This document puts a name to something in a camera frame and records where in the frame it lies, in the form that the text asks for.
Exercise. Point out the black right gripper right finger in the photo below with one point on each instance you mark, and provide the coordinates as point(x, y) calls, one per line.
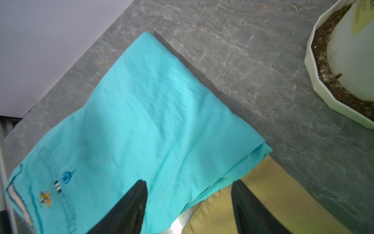
point(251, 216)

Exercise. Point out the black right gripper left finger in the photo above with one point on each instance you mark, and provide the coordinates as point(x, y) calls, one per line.
point(127, 216)

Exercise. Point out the khaki pants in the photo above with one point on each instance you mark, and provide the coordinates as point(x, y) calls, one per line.
point(281, 195)

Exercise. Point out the teal pants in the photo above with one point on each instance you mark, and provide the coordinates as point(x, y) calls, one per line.
point(148, 119)

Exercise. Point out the large potted green plant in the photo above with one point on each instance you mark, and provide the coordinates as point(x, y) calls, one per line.
point(350, 50)

